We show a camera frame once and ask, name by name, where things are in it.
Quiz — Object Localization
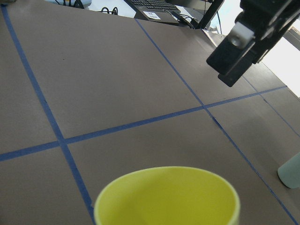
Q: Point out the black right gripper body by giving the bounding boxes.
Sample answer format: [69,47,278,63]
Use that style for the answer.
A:
[235,0,300,64]

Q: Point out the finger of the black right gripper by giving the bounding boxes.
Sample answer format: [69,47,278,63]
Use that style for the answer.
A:
[206,37,255,87]

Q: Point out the yellow cup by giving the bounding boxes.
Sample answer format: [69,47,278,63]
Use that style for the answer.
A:
[94,166,241,225]

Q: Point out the light green cup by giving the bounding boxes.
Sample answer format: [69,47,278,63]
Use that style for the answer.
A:
[277,153,300,189]

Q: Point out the black keyboard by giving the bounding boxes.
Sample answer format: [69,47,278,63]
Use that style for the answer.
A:
[124,0,180,21]

